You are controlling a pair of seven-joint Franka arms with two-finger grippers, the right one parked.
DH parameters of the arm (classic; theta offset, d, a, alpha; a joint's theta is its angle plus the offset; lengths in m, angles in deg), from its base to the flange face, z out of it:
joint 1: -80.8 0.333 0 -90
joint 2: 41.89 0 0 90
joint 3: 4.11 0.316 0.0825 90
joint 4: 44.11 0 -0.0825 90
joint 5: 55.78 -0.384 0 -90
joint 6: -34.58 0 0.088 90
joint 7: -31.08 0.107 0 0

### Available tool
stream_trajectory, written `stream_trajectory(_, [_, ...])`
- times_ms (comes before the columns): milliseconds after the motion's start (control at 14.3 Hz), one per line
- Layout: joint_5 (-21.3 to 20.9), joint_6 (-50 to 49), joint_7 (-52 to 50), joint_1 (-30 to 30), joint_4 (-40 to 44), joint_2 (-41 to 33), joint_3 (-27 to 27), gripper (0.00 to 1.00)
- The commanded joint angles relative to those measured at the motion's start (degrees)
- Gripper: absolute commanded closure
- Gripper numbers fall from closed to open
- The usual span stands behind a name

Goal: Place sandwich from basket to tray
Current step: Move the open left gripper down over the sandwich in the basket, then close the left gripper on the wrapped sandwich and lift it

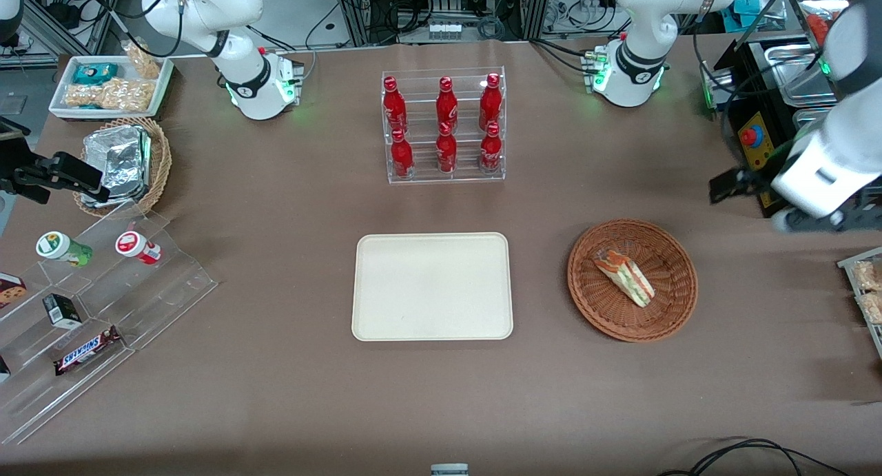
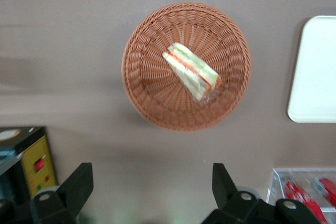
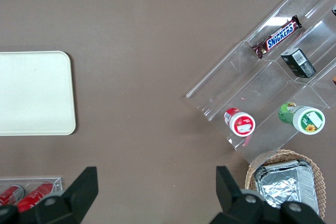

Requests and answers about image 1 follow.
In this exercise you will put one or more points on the clear acrylic stepped shelf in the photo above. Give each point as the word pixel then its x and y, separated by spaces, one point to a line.
pixel 158 304

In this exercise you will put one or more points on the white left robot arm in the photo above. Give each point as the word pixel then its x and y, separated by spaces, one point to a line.
pixel 641 49

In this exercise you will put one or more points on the clear acrylic bottle rack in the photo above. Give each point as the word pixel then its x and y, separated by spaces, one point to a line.
pixel 420 176

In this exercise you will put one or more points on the cream rectangular serving tray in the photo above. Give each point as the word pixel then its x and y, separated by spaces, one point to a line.
pixel 432 286

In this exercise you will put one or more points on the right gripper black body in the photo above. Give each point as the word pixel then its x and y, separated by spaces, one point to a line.
pixel 19 175

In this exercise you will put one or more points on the green yogurt cup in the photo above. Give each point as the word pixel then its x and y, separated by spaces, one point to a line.
pixel 60 247

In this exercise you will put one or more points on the silver foil container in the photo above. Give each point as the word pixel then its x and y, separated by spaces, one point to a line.
pixel 120 162

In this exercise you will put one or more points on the clear bag of crackers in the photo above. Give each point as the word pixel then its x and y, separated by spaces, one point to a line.
pixel 143 59

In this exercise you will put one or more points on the brown round wicker basket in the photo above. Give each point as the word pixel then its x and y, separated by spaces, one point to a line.
pixel 599 304

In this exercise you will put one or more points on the red cola bottle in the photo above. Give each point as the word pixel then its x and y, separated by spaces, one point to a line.
pixel 446 152
pixel 490 151
pixel 394 104
pixel 446 102
pixel 402 158
pixel 490 102

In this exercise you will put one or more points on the small black carton box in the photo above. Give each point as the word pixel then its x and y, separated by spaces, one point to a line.
pixel 62 311

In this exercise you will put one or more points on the triangle sandwich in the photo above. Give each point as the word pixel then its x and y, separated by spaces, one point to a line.
pixel 626 277

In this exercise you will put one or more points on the clear bag of biscuits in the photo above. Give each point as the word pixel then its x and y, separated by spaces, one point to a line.
pixel 872 308
pixel 868 275

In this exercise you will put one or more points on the clear bag of nuts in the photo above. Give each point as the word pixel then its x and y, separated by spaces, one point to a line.
pixel 114 96

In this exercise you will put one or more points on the white plastic snack bin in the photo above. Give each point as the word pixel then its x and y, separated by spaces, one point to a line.
pixel 62 111

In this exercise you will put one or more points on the teal snack packet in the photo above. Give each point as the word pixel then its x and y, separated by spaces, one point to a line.
pixel 95 73

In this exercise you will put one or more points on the Snickers chocolate bar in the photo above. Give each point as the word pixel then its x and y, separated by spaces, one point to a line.
pixel 87 350

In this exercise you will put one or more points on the red emergency stop button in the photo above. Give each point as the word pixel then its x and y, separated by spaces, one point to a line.
pixel 750 136

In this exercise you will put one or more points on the red yogurt cup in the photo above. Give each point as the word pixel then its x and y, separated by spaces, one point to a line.
pixel 136 246

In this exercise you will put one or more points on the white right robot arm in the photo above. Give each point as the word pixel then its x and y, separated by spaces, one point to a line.
pixel 241 63

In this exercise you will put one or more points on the light tan wicker basket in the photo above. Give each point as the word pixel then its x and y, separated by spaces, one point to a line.
pixel 160 159

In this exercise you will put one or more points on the brown cookie box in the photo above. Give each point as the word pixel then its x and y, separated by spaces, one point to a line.
pixel 10 291

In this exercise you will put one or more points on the teal box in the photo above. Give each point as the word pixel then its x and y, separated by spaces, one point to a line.
pixel 754 4

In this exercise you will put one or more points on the steel pan with red pack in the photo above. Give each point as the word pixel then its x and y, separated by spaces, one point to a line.
pixel 813 14

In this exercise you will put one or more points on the small dark packet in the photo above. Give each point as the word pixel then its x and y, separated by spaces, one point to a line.
pixel 3 370

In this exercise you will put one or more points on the black control box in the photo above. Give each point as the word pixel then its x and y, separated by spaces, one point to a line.
pixel 741 97

